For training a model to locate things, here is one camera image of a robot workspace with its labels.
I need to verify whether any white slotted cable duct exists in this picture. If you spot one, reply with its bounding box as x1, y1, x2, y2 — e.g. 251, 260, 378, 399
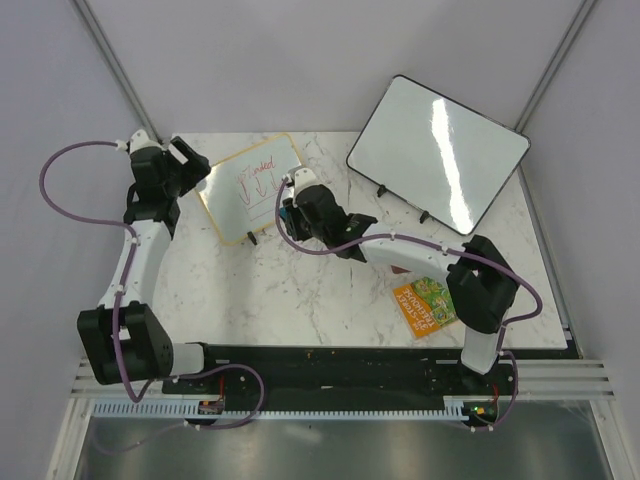
92, 399, 469, 421

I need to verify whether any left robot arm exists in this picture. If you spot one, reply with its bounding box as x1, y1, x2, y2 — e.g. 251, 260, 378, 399
77, 129, 220, 393

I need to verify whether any black framed large whiteboard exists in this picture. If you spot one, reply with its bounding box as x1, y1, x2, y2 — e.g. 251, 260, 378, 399
346, 75, 531, 235

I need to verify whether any yellow framed small whiteboard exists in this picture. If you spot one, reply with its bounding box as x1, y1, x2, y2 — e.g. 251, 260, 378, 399
199, 133, 304, 246

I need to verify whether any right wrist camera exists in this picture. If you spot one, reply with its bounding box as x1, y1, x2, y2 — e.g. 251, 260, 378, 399
285, 166, 319, 190

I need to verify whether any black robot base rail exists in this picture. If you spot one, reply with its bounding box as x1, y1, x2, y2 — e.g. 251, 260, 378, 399
159, 342, 519, 406

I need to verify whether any red power cube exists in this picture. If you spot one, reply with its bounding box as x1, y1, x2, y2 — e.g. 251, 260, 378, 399
391, 265, 410, 274

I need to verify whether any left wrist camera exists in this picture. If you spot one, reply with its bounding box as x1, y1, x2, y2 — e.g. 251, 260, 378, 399
127, 128, 163, 155

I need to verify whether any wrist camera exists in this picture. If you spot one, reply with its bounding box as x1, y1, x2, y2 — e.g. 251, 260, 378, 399
127, 128, 163, 155
285, 166, 319, 190

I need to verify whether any purple cable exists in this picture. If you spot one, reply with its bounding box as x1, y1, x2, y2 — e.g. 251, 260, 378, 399
276, 174, 545, 434
39, 140, 271, 454

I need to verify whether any aluminium frame rail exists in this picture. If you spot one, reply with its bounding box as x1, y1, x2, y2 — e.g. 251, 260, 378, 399
69, 355, 616, 400

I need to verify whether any small whiteboard wire stand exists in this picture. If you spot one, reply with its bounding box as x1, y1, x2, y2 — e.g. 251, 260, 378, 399
247, 231, 258, 245

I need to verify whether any orange treehouse book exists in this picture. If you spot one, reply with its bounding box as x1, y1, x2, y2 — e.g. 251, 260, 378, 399
392, 277, 458, 339

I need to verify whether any large whiteboard wire stand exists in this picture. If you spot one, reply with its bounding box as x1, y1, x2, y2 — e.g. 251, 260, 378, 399
376, 184, 432, 225

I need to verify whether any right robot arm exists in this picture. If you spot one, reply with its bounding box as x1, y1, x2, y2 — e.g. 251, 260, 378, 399
275, 180, 518, 394

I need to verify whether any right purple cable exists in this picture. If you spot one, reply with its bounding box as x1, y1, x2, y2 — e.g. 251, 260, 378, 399
276, 174, 545, 434

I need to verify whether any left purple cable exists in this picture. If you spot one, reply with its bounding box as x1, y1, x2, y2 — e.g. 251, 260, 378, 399
39, 140, 271, 454

